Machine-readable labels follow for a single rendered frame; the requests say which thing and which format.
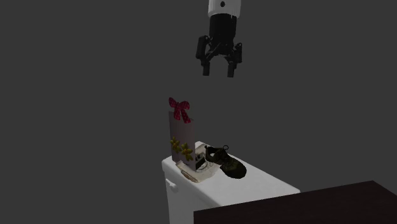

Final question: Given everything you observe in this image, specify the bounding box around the grey gift bag red bow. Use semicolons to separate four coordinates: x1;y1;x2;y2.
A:
168;97;197;172

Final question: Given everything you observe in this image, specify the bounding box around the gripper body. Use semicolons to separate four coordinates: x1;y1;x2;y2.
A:
209;13;239;57

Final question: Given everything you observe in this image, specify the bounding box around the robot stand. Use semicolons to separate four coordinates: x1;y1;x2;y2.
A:
193;180;397;224

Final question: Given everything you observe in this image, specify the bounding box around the white beige flat box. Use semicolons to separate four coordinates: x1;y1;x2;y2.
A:
176;145;218;183

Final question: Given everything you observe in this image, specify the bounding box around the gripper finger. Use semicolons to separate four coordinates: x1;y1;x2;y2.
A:
195;35;223;77
223;42;243;79

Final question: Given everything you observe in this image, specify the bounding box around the dark green shoe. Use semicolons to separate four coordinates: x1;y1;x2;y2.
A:
204;144;247;179

